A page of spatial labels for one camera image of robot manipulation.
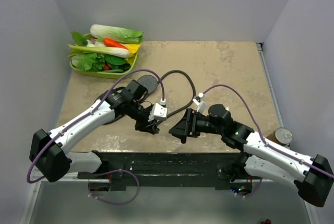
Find toy yellow corn husk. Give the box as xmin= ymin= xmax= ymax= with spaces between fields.
xmin=123 ymin=44 xmax=141 ymax=66

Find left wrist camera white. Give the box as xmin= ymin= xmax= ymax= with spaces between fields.
xmin=148 ymin=99 xmax=168 ymax=121

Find toy carrot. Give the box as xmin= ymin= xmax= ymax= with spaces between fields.
xmin=103 ymin=38 xmax=128 ymax=50

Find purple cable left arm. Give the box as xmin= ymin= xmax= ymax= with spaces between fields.
xmin=27 ymin=68 xmax=165 ymax=184

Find toy napa cabbage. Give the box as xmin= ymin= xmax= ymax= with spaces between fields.
xmin=90 ymin=24 xmax=143 ymax=44

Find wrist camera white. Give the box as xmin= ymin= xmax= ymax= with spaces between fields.
xmin=193 ymin=92 xmax=206 ymax=113
xmin=148 ymin=99 xmax=168 ymax=121

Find right side aluminium rail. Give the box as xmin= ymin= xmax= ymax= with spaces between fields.
xmin=256 ymin=43 xmax=284 ymax=127

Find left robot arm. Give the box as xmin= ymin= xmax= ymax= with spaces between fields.
xmin=29 ymin=80 xmax=168 ymax=183

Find aluminium frame rail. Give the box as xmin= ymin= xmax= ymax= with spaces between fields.
xmin=21 ymin=174 xmax=319 ymax=223

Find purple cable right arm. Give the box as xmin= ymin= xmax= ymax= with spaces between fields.
xmin=202 ymin=85 xmax=334 ymax=179

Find toy leaf dark green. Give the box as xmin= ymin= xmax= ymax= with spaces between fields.
xmin=71 ymin=31 xmax=87 ymax=46

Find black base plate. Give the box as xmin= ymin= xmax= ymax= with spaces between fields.
xmin=78 ymin=152 xmax=253 ymax=191

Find toy green lettuce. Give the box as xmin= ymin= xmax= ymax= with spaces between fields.
xmin=71 ymin=53 xmax=105 ymax=72

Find dark corrugated shower hose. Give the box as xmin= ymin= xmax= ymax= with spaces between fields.
xmin=100 ymin=69 xmax=197 ymax=126

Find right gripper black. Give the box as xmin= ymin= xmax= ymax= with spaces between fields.
xmin=169 ymin=108 xmax=224 ymax=138

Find green plastic tray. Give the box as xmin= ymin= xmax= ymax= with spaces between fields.
xmin=68 ymin=34 xmax=138 ymax=79

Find toy tomato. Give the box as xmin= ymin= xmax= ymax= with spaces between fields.
xmin=103 ymin=63 xmax=111 ymax=71

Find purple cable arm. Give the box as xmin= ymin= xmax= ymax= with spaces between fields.
xmin=27 ymin=68 xmax=165 ymax=184
xmin=202 ymin=85 xmax=334 ymax=179

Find grey shower head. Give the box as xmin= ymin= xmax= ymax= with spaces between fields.
xmin=137 ymin=75 xmax=158 ymax=95

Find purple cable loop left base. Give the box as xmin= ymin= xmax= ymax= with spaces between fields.
xmin=88 ymin=169 xmax=140 ymax=206

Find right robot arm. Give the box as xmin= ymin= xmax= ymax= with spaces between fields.
xmin=169 ymin=104 xmax=333 ymax=207

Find toy leek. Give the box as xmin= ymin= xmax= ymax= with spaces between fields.
xmin=69 ymin=45 xmax=130 ymax=58

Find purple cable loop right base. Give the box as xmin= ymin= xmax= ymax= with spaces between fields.
xmin=232 ymin=177 xmax=263 ymax=199

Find toy spinach leaves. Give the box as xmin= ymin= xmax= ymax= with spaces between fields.
xmin=104 ymin=55 xmax=130 ymax=71

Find brown tin can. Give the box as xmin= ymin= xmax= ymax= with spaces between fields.
xmin=267 ymin=127 xmax=293 ymax=146

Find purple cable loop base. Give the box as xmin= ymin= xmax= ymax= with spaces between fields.
xmin=88 ymin=169 xmax=140 ymax=206
xmin=232 ymin=177 xmax=263 ymax=199

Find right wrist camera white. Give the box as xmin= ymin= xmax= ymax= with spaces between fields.
xmin=193 ymin=92 xmax=206 ymax=113

